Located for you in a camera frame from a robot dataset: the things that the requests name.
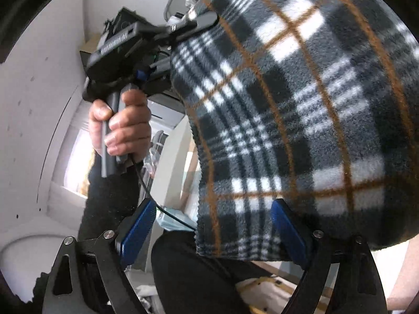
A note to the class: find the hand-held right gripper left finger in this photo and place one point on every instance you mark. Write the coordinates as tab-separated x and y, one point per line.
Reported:
137	235

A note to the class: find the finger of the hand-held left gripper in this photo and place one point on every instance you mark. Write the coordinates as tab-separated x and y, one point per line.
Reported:
199	24

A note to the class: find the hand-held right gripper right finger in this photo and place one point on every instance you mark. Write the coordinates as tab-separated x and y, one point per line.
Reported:
289	232

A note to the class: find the plaid fleece jacket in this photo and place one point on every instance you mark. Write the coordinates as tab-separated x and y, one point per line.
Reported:
294	121

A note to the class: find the person's left forearm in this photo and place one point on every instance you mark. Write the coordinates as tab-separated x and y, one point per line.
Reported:
111	202

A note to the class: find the person's left hand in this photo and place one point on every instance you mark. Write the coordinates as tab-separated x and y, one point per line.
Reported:
131	127

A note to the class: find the person's black pants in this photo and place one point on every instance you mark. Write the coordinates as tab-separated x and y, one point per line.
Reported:
196	274

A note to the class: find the clear plastic bag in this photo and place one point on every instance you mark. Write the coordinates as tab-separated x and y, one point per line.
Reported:
157	157

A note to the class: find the bright window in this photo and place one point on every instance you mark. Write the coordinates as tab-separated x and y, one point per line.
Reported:
78	157

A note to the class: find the grey arched frame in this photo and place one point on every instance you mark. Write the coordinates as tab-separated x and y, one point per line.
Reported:
170	3

